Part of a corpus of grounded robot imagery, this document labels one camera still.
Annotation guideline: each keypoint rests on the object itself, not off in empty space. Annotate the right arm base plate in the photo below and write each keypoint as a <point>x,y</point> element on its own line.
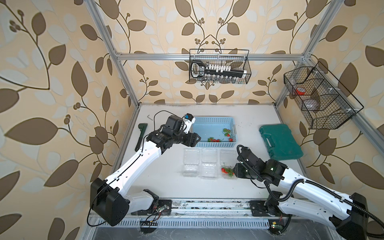
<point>260,208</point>

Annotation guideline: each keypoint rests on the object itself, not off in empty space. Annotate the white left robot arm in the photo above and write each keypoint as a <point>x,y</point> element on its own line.
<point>109,197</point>

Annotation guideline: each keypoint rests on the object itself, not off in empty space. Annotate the black wire basket on back wall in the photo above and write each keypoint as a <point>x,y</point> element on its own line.
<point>238,59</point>

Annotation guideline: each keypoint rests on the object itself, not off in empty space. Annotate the black socket set holder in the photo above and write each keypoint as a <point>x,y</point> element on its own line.
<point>199,69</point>

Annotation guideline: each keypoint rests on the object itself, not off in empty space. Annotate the strawberries in basket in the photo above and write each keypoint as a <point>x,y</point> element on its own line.
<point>226,136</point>

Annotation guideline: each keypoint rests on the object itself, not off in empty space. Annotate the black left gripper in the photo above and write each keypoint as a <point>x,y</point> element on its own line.
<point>190,141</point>

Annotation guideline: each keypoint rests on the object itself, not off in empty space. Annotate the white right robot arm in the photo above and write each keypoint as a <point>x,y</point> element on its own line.
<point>292,194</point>

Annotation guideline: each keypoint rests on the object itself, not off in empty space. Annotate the green pipe wrench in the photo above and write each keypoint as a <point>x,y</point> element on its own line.
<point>142,127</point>

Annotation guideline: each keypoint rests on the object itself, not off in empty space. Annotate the black wire basket on right wall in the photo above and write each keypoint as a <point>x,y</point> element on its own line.
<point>337,102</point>

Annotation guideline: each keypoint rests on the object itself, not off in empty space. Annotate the green plastic tool case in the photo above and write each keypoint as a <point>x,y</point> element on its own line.
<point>280,142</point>

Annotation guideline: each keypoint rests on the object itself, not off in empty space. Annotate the packed red strawberries cluster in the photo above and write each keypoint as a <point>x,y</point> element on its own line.
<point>228,171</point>

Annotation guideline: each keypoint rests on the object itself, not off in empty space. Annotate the clear clamshell container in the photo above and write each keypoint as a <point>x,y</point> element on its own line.
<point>228,158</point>
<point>209,163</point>
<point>191,162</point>

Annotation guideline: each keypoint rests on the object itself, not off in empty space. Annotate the red tape roll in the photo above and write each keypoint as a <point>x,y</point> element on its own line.
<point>300,91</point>

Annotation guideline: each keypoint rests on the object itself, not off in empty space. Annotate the clear lidded jar in basket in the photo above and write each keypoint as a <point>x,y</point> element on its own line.
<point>311,105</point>

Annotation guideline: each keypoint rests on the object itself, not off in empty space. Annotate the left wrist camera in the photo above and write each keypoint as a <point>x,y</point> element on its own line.
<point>189,120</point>

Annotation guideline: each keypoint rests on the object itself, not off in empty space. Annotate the light blue perforated plastic basket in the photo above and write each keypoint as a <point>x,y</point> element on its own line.
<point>207,127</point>

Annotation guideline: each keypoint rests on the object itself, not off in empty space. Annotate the black wire basket on wall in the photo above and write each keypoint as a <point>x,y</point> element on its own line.
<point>337,102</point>
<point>238,59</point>

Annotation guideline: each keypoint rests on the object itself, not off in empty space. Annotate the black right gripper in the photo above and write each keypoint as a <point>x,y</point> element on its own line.
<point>237,170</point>

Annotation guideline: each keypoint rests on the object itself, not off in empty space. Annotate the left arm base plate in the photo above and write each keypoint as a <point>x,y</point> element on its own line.
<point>156,205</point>

